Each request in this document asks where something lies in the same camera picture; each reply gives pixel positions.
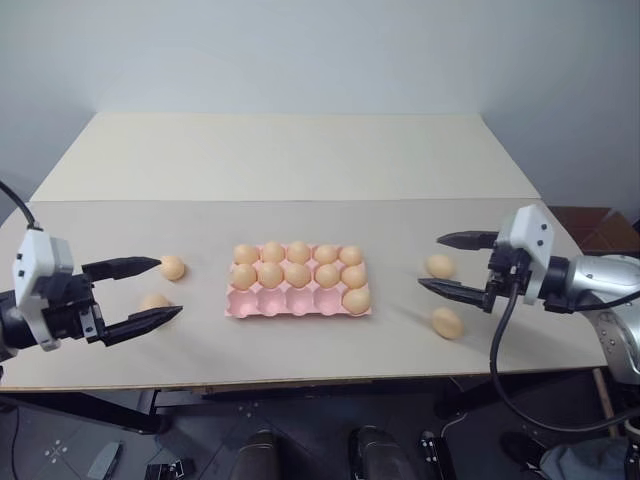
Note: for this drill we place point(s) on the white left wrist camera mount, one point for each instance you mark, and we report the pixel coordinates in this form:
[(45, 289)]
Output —
[(35, 260)]

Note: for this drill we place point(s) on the wooden stick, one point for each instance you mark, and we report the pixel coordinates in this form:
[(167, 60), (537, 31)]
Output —
[(603, 400)]

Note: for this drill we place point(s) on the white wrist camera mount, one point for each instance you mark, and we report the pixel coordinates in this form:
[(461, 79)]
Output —
[(530, 235), (35, 260)]

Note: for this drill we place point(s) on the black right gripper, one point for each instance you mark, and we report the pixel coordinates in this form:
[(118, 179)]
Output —
[(507, 277)]

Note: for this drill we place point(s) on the tan egg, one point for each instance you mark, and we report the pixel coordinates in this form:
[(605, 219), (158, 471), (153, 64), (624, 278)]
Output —
[(270, 274), (326, 254), (353, 276), (328, 275), (440, 266), (298, 251), (350, 255), (246, 253), (154, 300), (273, 251), (356, 301), (243, 276), (172, 268), (297, 274), (447, 323)]

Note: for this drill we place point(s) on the dark rounded shape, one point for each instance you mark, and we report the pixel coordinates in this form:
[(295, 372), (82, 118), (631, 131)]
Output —
[(375, 452), (255, 455)]

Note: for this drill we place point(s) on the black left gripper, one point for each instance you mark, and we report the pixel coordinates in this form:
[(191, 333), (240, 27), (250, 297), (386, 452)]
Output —
[(67, 305)]

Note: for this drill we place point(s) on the grey wedge block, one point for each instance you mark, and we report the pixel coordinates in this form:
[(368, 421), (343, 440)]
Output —
[(106, 459)]

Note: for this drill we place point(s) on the black box with white dots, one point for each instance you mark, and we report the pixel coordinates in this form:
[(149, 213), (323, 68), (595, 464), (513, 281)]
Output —
[(434, 455)]

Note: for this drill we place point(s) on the grey cloth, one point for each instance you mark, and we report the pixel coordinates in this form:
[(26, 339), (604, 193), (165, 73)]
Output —
[(585, 462)]

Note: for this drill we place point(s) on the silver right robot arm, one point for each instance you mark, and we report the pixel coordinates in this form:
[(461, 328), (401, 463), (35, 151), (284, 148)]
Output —
[(600, 280)]

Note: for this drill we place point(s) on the black shoe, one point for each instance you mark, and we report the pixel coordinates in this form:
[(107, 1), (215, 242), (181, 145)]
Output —
[(520, 450)]

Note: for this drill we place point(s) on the black metal table frame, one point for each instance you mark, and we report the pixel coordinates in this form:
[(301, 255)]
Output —
[(100, 410)]

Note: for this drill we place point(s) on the black device with white marks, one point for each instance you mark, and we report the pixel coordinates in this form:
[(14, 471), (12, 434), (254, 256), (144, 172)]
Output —
[(170, 472)]

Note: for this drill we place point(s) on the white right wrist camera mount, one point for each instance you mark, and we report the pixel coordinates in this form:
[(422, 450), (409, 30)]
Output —
[(530, 235)]

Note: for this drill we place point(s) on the pink egg tray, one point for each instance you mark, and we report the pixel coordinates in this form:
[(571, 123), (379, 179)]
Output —
[(275, 305)]

